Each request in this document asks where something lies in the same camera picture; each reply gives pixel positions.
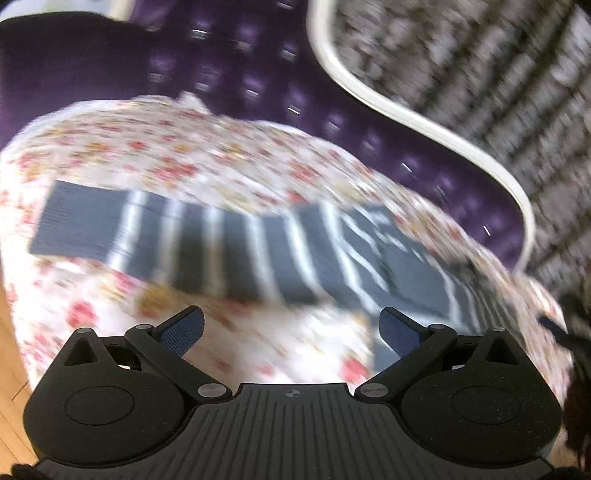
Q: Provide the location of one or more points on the purple tufted headboard white frame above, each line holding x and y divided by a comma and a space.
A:
258, 60

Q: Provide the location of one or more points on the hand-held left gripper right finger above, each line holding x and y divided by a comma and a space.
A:
399, 330

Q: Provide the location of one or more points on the brown white damask curtain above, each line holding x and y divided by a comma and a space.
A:
461, 60

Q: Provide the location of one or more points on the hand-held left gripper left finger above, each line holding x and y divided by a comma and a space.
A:
182, 330

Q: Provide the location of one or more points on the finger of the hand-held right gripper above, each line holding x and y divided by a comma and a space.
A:
551, 325

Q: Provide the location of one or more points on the grey white striped sock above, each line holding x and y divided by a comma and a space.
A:
415, 272
92, 221

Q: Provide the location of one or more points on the purple velvet bed rail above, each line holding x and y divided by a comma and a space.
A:
55, 64

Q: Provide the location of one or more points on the floral bedsheet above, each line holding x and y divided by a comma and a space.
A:
184, 138

